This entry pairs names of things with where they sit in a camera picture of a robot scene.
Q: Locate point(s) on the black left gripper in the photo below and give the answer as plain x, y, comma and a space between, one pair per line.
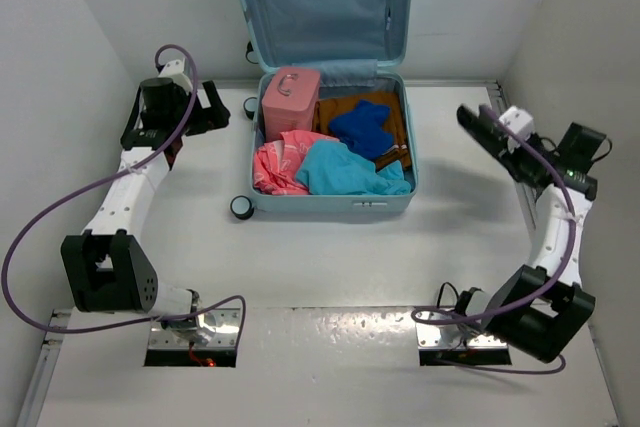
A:
212, 117

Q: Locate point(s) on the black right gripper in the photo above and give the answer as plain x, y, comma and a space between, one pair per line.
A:
537, 139

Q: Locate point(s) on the pink patterned garment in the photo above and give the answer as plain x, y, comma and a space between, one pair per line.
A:
276, 163

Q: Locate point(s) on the pink cosmetic case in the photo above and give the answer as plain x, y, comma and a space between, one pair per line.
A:
289, 101

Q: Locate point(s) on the black pouch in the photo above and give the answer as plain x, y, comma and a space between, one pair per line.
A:
482, 128

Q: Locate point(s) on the brown trousers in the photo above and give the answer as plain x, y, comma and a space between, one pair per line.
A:
326, 110

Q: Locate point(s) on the light blue shirt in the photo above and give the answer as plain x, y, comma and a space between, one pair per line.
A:
331, 169

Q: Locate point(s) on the dark blue cloth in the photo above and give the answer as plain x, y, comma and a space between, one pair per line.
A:
362, 129

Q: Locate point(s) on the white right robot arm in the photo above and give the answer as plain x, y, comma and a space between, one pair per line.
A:
542, 305

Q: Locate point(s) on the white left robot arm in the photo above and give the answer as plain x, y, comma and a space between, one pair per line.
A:
106, 266

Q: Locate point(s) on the light blue open suitcase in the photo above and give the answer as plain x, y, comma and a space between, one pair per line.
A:
356, 45

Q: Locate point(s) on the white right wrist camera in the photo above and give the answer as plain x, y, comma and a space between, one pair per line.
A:
518, 121

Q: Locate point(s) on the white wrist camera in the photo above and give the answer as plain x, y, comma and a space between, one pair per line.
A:
518, 121
179, 71

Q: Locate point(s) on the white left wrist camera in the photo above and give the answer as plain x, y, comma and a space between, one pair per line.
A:
179, 71

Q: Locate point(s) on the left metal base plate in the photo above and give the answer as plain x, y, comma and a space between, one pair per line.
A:
215, 330

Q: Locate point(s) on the metal base plate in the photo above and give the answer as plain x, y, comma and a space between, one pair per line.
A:
215, 330
454, 337

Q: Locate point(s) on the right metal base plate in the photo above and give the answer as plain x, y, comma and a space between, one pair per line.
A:
454, 337

